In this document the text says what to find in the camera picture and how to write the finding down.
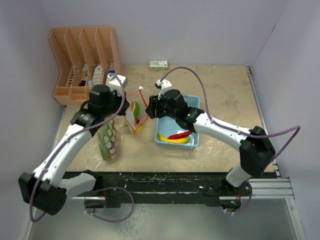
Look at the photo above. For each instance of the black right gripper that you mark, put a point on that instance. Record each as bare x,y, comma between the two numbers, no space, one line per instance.
154,106

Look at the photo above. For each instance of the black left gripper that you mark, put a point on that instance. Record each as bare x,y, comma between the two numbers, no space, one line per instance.
125,105

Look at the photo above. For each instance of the watermelon slice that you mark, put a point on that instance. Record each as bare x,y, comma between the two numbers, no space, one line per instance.
135,108

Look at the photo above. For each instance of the clear bag with orange zipper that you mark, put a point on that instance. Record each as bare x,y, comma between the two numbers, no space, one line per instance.
136,95

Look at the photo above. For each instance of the clear polka dot zip bag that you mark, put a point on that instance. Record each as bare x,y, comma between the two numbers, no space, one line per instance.
112,126

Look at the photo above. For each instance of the green leafy vegetable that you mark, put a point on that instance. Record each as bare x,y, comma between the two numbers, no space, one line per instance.
104,135

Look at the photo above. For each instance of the red chili pepper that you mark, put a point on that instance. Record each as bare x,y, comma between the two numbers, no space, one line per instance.
180,135

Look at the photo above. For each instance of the yellow banana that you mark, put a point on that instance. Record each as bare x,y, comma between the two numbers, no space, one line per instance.
183,140
139,128

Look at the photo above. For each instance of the orange purple papaya slice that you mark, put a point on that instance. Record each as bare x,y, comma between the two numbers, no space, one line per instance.
112,148

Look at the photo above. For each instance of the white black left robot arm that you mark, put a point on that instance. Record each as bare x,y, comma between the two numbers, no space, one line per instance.
45,188

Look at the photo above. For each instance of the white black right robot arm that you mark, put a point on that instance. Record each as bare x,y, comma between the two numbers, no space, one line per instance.
255,149

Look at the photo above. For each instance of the white bottle in organizer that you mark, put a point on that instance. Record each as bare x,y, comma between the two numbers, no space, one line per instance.
97,75

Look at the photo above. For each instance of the white blue box in organizer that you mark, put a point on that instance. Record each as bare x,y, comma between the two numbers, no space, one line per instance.
110,73

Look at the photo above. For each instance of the green and white small box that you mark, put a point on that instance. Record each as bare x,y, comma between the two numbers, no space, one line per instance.
158,65

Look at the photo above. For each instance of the peach plastic file organizer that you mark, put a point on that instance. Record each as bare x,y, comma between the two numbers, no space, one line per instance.
78,50

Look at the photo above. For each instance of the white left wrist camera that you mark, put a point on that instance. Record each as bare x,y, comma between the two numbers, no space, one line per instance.
117,81

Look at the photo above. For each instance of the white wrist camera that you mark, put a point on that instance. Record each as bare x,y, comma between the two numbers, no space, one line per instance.
117,81
163,86

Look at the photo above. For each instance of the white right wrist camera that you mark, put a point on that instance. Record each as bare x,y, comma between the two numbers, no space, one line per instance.
163,86

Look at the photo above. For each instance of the black aluminium base frame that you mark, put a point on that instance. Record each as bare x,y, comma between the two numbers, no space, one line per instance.
177,206

